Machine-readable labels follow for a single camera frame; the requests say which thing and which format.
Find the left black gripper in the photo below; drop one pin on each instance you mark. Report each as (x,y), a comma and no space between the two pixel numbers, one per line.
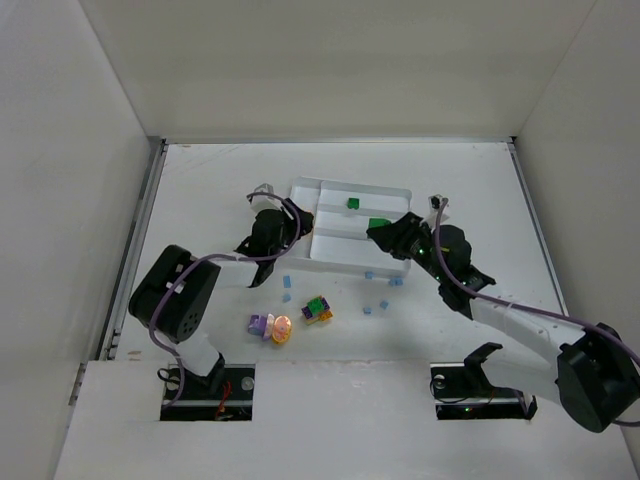
(289,220)

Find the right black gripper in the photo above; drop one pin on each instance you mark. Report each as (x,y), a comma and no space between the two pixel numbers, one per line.
(401,238)

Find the green lego brick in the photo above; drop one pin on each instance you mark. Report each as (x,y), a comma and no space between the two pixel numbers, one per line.
(352,203)
(376,222)

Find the green purple yellow lego stack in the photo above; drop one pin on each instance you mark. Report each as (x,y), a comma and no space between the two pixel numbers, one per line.
(316,310)

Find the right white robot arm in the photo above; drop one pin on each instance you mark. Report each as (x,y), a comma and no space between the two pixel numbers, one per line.
(583,368)

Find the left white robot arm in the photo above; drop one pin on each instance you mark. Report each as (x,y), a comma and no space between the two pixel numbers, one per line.
(146,295)

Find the white divided sorting tray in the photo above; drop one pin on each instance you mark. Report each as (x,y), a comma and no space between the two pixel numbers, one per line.
(338,242)

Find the orange round lego figure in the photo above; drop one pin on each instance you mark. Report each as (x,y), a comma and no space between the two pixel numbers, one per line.
(281,330)

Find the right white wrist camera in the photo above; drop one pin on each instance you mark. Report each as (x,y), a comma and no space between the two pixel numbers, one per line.
(436,208)

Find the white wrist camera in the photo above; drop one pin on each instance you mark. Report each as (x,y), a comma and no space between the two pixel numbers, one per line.
(262,199)
(436,208)

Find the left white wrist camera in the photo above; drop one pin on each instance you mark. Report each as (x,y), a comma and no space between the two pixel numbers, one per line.
(262,199)

